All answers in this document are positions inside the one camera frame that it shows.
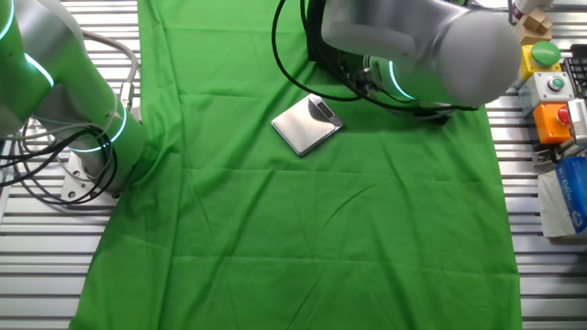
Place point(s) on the blue white tissue pack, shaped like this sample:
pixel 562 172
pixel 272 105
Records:
pixel 573 192

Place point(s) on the green cloth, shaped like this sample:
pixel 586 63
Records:
pixel 298 229

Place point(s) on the black keyboard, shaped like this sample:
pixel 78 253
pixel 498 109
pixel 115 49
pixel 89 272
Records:
pixel 578 69

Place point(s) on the wooden blocks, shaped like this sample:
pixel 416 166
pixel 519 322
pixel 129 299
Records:
pixel 534 27

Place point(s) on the orange box red button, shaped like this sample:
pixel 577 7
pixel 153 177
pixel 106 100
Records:
pixel 548 124

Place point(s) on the silver digital scale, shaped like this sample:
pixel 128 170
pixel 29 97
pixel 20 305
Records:
pixel 302 126

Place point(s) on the silver finned metal device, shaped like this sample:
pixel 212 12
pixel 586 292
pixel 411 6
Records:
pixel 579 119

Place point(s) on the white plastic bottle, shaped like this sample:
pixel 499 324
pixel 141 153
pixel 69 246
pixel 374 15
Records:
pixel 527 5

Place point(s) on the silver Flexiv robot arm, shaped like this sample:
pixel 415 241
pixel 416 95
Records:
pixel 82 105

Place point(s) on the grey box small green button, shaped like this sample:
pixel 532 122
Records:
pixel 546 91

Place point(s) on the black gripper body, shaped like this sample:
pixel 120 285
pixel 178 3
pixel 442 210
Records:
pixel 355 71

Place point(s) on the yellow box green button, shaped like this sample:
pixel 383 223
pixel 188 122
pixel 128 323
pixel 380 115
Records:
pixel 546 54

